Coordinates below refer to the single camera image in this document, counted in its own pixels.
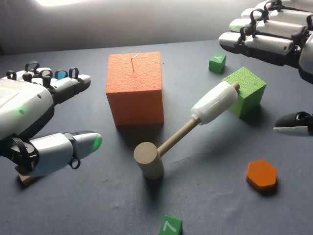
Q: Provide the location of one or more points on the small green number 7 block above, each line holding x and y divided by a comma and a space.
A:
171, 226

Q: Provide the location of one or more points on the small green letter Y block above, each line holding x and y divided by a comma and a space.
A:
216, 64

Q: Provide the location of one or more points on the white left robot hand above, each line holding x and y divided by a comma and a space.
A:
22, 98

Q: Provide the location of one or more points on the blue disc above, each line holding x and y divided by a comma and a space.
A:
61, 74

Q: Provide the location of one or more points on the tan wooden rectangular block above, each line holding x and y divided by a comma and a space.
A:
23, 179

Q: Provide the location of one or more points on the grey table cloth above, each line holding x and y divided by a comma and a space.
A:
97, 200

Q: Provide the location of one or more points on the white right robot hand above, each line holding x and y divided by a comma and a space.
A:
269, 44

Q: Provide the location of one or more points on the orange hexagon block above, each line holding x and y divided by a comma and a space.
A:
261, 173

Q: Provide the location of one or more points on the large green foam cube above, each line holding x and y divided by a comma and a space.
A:
249, 98

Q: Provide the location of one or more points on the large orange foam cube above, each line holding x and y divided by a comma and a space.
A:
134, 98

